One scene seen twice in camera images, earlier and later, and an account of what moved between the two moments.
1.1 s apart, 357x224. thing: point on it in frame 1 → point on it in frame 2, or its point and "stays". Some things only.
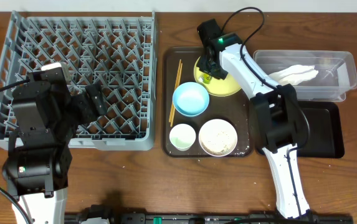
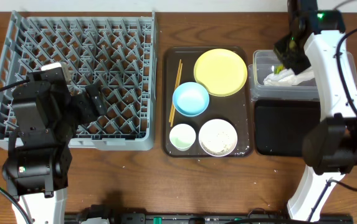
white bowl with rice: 218,137 stays
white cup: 182,136 stays
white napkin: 294,74 stays
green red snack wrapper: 207,78 → 278,68
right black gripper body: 210,69 → 290,55
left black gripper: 80,106 stays
